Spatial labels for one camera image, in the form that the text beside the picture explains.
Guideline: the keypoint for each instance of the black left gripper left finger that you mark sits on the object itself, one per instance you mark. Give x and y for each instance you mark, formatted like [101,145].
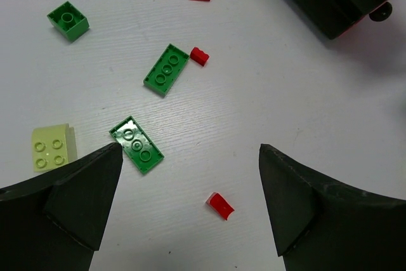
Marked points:
[56,221]

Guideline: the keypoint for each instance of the red sloped lego piece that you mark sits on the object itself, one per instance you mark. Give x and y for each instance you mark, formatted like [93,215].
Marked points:
[218,204]

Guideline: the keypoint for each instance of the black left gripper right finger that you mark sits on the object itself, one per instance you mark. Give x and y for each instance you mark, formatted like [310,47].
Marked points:
[320,223]

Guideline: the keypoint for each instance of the pink drawer with black knob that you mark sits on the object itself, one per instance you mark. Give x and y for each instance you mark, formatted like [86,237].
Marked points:
[350,14]

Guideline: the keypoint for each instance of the pale yellow lego brick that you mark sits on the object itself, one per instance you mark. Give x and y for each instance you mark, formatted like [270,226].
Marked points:
[53,147]

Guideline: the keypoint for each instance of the green square lego brick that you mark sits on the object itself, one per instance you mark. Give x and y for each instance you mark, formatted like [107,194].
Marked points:
[69,21]

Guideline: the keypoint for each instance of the small red lego brick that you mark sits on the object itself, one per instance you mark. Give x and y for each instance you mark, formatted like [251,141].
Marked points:
[199,56]

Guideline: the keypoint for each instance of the green long lego plate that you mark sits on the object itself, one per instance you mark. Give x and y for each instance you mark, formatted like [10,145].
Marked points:
[137,145]
[166,70]

